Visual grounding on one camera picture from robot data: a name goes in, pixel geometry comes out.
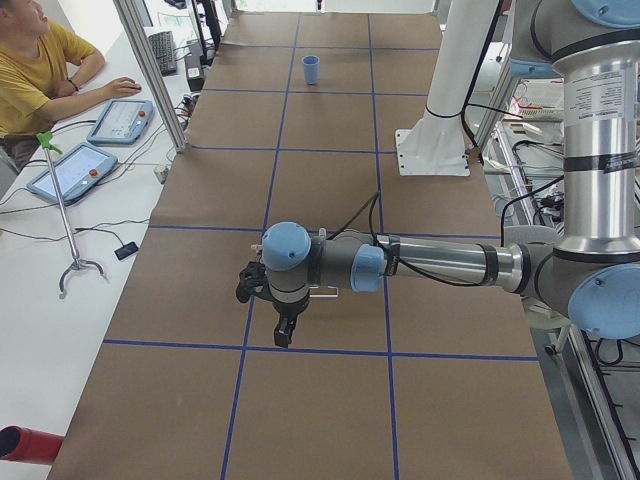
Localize aluminium frame post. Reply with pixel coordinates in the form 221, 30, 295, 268
113, 0, 187, 153

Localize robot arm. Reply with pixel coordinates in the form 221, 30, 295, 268
258, 1, 639, 347

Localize metal reacher grabber tool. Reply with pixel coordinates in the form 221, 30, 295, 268
36, 132, 108, 300

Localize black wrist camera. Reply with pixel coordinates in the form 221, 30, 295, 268
235, 261, 271, 303

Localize white pedestal column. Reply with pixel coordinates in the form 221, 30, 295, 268
395, 0, 500, 177

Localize teach pendant tablet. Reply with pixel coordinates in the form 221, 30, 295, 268
27, 143, 117, 203
87, 99, 154, 146

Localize red cylinder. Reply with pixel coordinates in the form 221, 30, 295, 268
1, 426, 64, 465

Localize small black device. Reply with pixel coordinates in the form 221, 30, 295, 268
114, 242, 139, 261

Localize black keyboard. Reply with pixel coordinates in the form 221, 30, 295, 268
147, 31, 177, 76

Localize lower teach pendant tablet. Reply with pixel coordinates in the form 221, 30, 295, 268
27, 143, 117, 203

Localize upper teach pendant tablet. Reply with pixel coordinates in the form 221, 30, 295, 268
87, 99, 154, 146

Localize blue plastic cup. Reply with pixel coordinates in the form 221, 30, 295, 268
302, 55, 320, 85

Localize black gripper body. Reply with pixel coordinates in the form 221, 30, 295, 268
270, 289, 308, 319

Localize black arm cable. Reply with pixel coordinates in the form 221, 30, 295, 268
327, 192, 494, 287

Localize person in yellow shirt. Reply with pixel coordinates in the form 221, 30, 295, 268
1, 1, 141, 171

